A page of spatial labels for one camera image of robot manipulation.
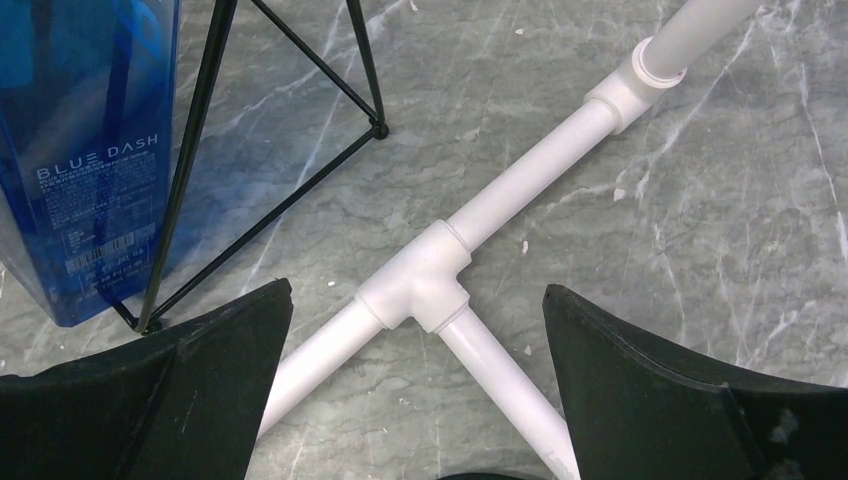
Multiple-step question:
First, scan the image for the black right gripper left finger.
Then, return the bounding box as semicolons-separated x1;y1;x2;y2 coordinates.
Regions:
1;279;293;479

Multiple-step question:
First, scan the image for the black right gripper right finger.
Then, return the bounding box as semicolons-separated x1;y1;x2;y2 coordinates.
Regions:
543;284;847;479

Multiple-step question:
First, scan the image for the blue square glass bottle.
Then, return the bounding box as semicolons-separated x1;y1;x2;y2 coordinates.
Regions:
1;1;179;327

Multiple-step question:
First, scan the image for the black wire wine rack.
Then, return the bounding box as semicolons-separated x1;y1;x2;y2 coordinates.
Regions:
113;0;390;336

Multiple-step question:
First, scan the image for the white PVC pipe frame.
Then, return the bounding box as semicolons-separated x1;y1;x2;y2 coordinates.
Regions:
254;0;763;480

